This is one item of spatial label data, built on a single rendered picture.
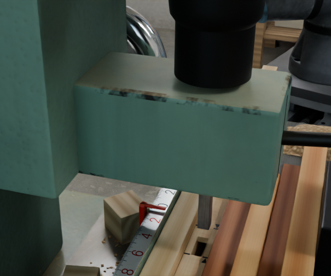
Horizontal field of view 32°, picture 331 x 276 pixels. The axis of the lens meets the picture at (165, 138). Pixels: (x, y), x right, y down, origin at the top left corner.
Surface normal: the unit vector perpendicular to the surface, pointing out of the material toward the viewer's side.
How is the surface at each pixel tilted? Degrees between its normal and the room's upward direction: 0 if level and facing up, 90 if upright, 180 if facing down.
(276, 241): 0
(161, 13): 90
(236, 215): 0
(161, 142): 90
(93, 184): 0
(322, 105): 90
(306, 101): 90
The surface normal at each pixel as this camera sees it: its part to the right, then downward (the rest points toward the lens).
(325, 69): -0.31, 0.16
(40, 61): 0.10, 0.47
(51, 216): 0.96, 0.15
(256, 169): -0.29, 0.45
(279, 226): 0.01, -0.88
